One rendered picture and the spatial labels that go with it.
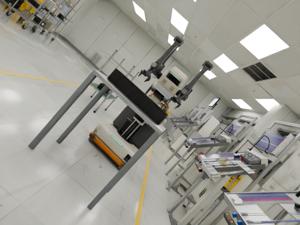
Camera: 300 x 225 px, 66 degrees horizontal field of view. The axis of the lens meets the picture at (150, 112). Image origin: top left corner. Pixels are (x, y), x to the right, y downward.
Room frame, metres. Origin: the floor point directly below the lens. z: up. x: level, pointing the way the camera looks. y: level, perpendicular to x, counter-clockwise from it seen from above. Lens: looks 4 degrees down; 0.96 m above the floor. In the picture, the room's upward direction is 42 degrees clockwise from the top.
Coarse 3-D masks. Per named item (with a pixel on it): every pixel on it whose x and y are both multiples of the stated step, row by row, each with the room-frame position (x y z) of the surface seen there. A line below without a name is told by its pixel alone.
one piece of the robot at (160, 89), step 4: (152, 84) 2.71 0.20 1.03; (156, 84) 2.77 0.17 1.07; (160, 84) 2.77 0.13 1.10; (152, 88) 2.78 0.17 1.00; (156, 88) 2.68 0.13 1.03; (160, 88) 2.76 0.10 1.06; (164, 88) 2.76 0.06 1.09; (156, 92) 2.78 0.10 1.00; (160, 92) 2.67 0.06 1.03; (164, 92) 2.76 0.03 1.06; (168, 92) 2.75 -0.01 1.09; (156, 96) 2.77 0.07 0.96; (160, 96) 2.77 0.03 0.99; (164, 96) 2.70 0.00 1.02; (168, 96) 2.75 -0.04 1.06; (160, 100) 2.78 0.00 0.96; (164, 100) 2.78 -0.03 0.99; (168, 100) 2.70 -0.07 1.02; (164, 104) 2.72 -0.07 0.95
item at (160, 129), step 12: (96, 72) 1.74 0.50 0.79; (84, 84) 1.74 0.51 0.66; (108, 84) 1.72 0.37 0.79; (72, 96) 1.74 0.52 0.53; (96, 96) 2.15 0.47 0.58; (120, 96) 1.71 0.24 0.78; (60, 108) 1.74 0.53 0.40; (84, 108) 2.15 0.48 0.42; (132, 108) 1.69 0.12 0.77; (144, 120) 1.68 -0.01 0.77; (48, 132) 1.77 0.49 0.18; (156, 132) 1.66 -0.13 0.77; (36, 144) 1.75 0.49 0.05; (144, 144) 1.66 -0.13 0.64
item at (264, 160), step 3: (246, 150) 3.33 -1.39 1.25; (249, 150) 3.29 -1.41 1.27; (252, 150) 3.28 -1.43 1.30; (246, 153) 3.34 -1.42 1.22; (249, 153) 3.23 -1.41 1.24; (252, 153) 3.13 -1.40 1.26; (255, 153) 3.12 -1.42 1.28; (255, 156) 3.02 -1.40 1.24; (258, 156) 2.96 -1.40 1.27; (261, 156) 2.95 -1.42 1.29; (261, 159) 2.86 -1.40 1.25; (264, 159) 2.86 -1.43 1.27; (267, 159) 2.86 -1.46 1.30; (261, 162) 2.86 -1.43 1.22; (264, 162) 2.86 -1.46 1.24; (267, 162) 2.86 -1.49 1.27; (267, 165) 2.86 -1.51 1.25
